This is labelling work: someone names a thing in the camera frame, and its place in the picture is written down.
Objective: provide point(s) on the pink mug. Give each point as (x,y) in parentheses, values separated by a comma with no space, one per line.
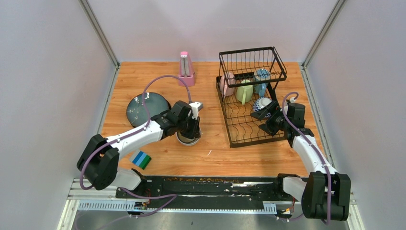
(226,81)

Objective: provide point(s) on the black wire dish rack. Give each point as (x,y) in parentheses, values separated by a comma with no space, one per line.
(245,77)

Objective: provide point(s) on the black gold patterned bowl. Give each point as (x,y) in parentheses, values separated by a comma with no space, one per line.
(186,141)

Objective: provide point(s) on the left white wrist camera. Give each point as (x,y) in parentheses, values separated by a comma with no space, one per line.
(196,108)

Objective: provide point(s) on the blue mug yellow inside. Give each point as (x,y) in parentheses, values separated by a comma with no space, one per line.
(261,78)

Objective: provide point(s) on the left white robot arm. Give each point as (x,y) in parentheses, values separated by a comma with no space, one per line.
(99,161)

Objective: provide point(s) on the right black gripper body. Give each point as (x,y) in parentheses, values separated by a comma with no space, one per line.
(282,121)

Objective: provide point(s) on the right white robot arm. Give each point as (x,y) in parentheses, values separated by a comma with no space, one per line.
(325,195)

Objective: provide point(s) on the pink metronome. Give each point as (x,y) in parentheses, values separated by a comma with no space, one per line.
(186,69)

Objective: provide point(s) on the green handled cream mug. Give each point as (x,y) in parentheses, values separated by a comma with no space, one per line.
(244,93)

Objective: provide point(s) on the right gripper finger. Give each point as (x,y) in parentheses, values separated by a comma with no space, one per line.
(266,112)
(269,129)

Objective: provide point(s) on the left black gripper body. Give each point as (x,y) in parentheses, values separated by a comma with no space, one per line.
(188,127)

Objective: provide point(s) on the blue green striped block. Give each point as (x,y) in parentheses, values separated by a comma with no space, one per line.
(140,159)

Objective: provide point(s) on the dark blue floral plate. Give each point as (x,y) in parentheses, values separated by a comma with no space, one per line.
(155,103)

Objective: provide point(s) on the red patterned bowl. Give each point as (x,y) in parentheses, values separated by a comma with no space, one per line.
(261,103)

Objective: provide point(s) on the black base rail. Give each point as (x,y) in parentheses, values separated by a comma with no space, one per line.
(213,193)

